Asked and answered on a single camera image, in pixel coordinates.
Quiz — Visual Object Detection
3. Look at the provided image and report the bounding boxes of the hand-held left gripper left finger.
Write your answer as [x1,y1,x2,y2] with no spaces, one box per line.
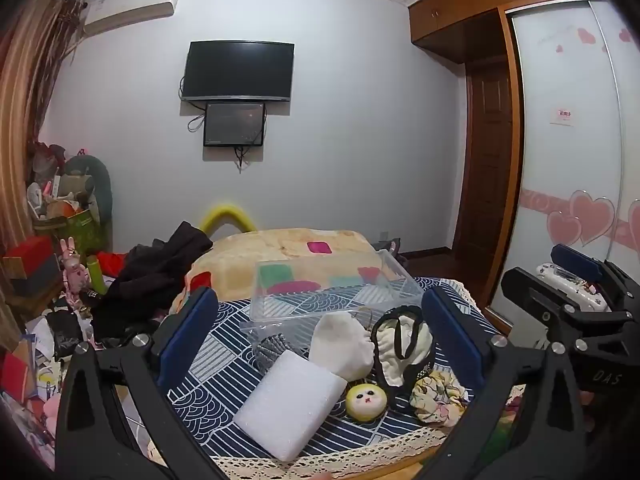
[54,286,227,480]

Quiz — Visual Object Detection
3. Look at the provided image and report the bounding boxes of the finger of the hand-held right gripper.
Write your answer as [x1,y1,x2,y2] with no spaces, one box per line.
[501,267,577,350]
[551,243,640,312]

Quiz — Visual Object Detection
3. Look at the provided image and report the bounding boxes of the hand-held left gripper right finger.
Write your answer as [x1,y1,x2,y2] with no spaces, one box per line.
[420,287,588,480]

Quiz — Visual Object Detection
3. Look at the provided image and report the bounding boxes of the white plastic gadget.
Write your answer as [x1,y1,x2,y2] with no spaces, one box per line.
[536,262,610,312]

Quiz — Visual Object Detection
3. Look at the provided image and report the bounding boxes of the cream cloth with black trim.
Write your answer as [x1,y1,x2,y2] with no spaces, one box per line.
[371,305,436,408]

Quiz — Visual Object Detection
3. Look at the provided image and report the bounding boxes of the floral fabric scrunchie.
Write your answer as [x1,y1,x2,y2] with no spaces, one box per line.
[410,371,473,427]

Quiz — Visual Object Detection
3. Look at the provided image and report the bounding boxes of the black clothes pile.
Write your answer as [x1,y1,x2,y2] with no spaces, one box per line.
[92,221,213,346]

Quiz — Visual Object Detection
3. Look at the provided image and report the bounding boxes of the grey patterned scrunchie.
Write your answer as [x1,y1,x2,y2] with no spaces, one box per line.
[252,334,293,373]

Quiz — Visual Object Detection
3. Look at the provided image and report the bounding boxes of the beige printed blanket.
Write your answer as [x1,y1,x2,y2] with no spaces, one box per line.
[170,228,401,313]

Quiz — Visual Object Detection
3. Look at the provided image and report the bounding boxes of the white heart-print sliding door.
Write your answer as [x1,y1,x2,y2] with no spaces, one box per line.
[487,0,640,336]

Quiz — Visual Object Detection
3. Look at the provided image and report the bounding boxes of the red cloth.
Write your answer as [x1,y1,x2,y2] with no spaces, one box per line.
[97,252,127,277]

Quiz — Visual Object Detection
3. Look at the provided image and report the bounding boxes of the yellow round plush toy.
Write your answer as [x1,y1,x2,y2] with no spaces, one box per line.
[346,381,390,422]

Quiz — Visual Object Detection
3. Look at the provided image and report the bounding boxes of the white sock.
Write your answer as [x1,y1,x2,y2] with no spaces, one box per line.
[307,311,376,381]

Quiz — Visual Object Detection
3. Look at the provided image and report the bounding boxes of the green cylinder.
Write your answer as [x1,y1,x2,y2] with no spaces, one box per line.
[86,255,105,295]

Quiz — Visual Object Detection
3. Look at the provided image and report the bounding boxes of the white foam sponge block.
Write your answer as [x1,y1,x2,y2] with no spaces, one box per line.
[232,350,348,462]

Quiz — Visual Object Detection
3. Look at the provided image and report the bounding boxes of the yellow foam tube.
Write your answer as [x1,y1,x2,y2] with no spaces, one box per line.
[197,203,257,236]

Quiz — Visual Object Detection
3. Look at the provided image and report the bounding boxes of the clear plastic storage box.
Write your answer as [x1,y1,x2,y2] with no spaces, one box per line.
[240,249,426,346]

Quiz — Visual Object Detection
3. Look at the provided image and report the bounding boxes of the black bag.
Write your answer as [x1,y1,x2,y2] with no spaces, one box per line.
[45,310,83,361]

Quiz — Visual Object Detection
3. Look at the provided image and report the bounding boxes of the brown wooden door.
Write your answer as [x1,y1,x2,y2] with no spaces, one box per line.
[452,57,516,261]

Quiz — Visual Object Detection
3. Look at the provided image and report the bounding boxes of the pink rabbit plush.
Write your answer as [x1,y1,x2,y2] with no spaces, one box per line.
[59,237,87,306]

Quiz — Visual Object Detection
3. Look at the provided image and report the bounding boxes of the green paper bag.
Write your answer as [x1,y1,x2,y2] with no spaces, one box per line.
[65,208,108,266]

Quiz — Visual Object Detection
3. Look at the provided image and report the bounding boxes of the green plush cushion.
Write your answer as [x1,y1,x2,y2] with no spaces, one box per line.
[65,154,113,226]

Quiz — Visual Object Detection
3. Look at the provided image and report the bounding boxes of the red box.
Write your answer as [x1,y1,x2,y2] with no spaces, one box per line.
[2,236,61,281]

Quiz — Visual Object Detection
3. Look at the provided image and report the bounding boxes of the pile of household clutter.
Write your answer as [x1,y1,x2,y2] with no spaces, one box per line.
[27,142,96,221]

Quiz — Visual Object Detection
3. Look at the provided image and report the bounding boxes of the wooden overhead cabinet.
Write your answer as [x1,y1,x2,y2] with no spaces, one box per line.
[406,0,606,63]

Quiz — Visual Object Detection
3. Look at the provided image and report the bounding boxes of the brown striped curtain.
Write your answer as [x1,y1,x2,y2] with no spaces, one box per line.
[0,0,88,281]

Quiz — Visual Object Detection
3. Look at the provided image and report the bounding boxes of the white air conditioner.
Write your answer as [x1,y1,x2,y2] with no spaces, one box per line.
[82,0,182,36]

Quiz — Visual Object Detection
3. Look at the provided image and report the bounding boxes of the small black wall monitor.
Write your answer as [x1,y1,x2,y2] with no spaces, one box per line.
[203,102,266,148]

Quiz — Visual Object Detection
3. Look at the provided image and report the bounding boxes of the black wall television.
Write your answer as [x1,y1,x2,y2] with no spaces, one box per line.
[181,40,295,102]

